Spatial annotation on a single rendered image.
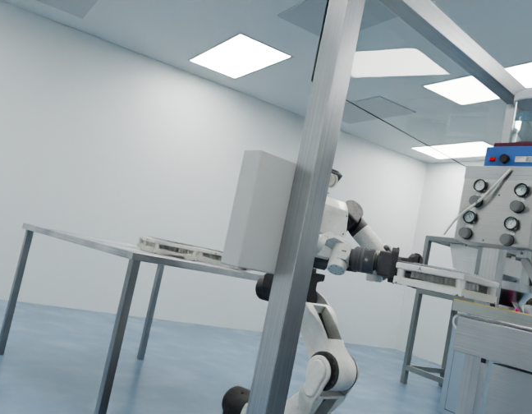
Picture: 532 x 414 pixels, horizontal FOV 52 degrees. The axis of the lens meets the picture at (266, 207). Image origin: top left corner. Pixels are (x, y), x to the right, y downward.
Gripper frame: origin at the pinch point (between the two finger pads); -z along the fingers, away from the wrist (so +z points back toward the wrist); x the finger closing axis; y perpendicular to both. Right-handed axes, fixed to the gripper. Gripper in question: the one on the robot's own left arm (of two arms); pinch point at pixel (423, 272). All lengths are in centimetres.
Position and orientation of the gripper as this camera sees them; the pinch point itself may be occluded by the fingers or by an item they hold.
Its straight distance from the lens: 204.2
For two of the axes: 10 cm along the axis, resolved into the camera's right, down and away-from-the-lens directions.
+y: -8.0, -2.1, -5.6
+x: -1.8, 9.8, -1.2
